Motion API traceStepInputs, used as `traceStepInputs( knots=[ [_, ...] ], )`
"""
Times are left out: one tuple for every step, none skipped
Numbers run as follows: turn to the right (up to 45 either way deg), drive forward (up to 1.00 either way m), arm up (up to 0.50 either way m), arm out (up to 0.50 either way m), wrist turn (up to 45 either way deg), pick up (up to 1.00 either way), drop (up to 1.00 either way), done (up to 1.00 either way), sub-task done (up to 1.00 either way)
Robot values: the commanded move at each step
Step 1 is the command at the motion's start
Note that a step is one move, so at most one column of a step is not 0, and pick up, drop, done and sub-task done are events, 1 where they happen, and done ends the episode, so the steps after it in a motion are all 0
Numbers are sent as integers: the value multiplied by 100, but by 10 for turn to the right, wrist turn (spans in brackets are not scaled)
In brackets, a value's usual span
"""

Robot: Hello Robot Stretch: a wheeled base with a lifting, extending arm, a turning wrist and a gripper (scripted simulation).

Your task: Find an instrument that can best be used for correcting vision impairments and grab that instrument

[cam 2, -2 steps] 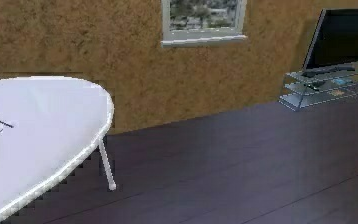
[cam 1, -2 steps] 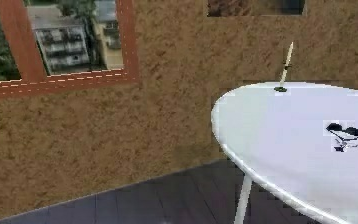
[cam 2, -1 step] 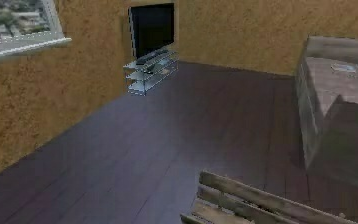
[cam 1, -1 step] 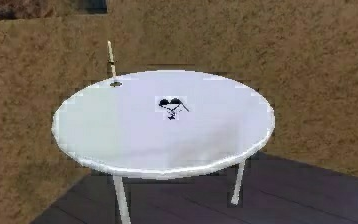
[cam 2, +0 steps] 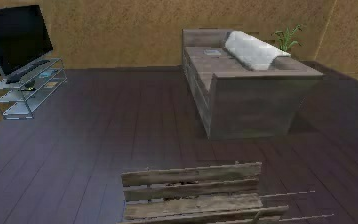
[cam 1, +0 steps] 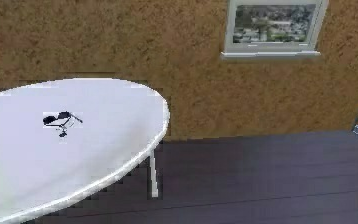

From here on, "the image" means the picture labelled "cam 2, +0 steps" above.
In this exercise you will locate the small grey flat object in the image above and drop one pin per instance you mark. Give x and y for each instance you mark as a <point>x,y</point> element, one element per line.
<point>212,52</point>

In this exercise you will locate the grey brown sofa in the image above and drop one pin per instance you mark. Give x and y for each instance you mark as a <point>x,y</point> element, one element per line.
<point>250,100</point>

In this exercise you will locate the wooden slatted pallet table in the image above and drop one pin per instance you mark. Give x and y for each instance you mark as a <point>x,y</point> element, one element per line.
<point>193,193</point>

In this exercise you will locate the white pillow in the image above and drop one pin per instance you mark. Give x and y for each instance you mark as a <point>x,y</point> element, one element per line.
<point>253,51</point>

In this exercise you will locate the green house plant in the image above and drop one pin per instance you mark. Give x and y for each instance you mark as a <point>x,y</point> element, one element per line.
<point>287,39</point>

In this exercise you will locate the small brown flat object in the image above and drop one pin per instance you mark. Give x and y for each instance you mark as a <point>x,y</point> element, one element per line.
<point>50,85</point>

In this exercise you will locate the small blue flat object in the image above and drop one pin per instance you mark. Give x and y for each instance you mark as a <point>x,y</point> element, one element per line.
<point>47,74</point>

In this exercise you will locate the glass television stand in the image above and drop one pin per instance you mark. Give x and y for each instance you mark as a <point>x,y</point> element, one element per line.
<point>30,96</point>

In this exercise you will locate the small black object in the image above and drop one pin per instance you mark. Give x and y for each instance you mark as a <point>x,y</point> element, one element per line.
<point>29,84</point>

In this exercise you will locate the black television set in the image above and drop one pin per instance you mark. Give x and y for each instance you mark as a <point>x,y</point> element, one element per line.
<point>15,38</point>

